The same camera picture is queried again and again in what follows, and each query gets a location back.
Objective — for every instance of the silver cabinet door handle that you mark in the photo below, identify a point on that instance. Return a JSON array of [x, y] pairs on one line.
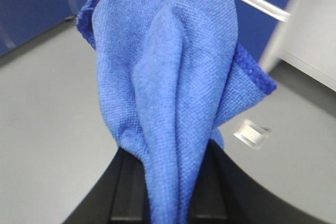
[[269, 9]]

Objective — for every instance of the blue microfiber cloth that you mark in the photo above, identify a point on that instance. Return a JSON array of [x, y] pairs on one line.
[[168, 78]]

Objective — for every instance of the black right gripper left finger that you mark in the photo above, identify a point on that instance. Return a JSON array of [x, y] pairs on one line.
[[130, 201]]

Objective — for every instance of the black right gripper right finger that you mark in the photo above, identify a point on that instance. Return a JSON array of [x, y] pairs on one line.
[[207, 202]]

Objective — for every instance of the small clear cylinder fitting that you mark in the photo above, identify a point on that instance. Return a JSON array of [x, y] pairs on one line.
[[252, 134]]

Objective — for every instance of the right blue white cabinet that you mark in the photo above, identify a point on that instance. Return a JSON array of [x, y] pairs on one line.
[[306, 40]]

